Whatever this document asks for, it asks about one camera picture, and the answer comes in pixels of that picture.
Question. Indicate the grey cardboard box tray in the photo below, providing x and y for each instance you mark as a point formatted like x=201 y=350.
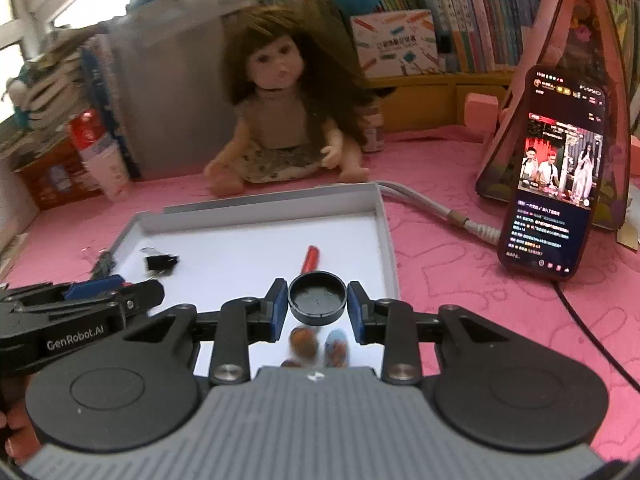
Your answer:
x=233 y=248

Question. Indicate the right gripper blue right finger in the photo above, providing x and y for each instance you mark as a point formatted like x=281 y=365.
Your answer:
x=360 y=312

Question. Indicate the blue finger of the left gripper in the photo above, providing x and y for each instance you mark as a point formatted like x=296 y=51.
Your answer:
x=137 y=299
x=94 y=288

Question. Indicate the pink triangular phone stand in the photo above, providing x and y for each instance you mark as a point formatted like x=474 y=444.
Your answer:
x=573 y=56

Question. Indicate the colourful patterned white box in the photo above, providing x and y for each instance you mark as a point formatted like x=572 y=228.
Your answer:
x=396 y=44

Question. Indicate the pink rabbit-pattern table mat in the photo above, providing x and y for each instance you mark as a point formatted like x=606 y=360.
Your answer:
x=593 y=319

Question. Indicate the small black binder clip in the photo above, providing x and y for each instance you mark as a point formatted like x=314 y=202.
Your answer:
x=101 y=262

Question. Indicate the stack of books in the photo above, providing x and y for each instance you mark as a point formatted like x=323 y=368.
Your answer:
x=50 y=90

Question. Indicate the brown acorn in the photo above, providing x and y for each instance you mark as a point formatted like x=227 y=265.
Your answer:
x=290 y=364
x=304 y=343

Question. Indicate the blue bear hair clip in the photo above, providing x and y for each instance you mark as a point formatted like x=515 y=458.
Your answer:
x=336 y=349

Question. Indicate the grey metal box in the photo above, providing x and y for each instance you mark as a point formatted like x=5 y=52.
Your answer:
x=172 y=103

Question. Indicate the smartphone with lit screen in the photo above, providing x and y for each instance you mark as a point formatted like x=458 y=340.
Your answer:
x=558 y=174

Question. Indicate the large black binder clip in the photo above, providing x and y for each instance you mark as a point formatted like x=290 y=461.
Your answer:
x=158 y=263

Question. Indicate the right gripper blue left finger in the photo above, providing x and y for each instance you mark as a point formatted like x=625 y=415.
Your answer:
x=276 y=301

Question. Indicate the red soda can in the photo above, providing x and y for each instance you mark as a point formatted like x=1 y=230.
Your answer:
x=88 y=134

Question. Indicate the red plastic basket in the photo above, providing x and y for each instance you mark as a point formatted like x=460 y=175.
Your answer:
x=57 y=177

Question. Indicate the yellow wooden box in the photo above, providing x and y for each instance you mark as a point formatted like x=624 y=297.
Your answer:
x=421 y=102

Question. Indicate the black round lid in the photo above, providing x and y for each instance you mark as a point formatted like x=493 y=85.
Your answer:
x=317 y=298

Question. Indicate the white paper cup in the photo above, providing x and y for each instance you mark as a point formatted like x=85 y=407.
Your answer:
x=106 y=166

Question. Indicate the brown-haired doll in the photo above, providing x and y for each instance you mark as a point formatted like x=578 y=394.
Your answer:
x=299 y=106

